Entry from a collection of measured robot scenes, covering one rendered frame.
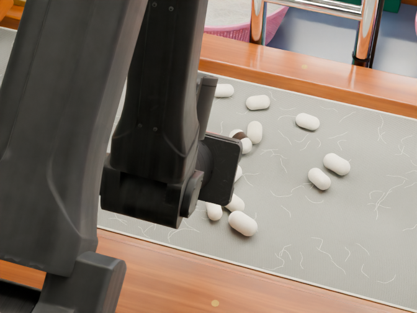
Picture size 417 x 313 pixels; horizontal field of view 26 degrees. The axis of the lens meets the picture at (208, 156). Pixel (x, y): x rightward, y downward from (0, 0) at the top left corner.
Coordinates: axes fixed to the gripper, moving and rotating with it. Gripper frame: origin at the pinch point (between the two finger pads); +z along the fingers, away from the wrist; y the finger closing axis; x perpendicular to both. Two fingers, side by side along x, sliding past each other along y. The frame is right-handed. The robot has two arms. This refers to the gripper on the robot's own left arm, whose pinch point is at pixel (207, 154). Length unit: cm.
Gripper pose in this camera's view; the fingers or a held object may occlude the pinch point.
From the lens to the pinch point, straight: 100.3
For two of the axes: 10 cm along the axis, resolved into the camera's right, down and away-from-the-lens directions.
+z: 2.3, -1.0, 9.7
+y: -9.5, -2.4, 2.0
